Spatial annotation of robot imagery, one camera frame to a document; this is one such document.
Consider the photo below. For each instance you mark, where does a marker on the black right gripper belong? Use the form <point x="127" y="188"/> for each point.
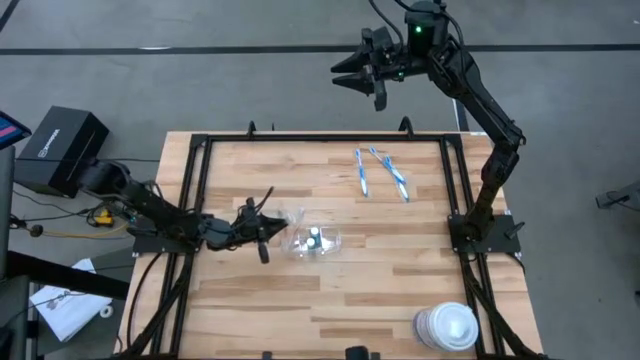
<point x="395" y="65"/>

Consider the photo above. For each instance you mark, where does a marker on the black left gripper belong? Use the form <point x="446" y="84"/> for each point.
<point x="225" y="232"/>

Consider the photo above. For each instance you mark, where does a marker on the teal mouthwash bottle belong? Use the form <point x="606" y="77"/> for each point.
<point x="311" y="243"/>
<point x="314" y="231"/>

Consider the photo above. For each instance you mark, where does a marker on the clear acrylic organizer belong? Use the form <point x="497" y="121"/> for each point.
<point x="330" y="245"/>

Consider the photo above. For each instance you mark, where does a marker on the blue toothbrush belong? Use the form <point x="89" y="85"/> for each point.
<point x="391" y="172"/>
<point x="361" y="172"/>

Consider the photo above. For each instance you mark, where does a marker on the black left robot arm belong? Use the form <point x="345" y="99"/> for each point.
<point x="150" y="205"/>

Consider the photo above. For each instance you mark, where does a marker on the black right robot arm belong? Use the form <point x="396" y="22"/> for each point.
<point x="480" y="95"/>

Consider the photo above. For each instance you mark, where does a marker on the yellow plug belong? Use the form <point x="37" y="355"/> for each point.
<point x="104" y="218"/>

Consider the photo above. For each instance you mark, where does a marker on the white tape roll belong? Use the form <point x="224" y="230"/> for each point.
<point x="101" y="311"/>

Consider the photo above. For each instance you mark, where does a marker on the white paper sheets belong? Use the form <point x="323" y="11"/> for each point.
<point x="65" y="310"/>

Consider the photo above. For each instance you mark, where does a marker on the black desk stand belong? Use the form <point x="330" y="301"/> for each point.
<point x="50" y="272"/>

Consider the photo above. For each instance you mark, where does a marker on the black cardboard box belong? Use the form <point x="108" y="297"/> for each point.
<point x="60" y="145"/>

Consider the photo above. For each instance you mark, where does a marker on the black round plug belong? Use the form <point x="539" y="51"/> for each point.
<point x="36" y="230"/>

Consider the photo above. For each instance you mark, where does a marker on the tablet with coloured screen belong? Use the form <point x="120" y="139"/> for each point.
<point x="10" y="130"/>

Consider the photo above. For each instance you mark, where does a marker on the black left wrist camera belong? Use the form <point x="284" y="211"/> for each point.
<point x="250" y="210"/>

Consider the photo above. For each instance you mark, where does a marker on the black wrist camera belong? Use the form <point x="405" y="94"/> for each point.
<point x="382" y="40"/>
<point x="250" y="210"/>

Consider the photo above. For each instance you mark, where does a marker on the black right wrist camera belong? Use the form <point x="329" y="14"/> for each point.
<point x="382" y="40"/>

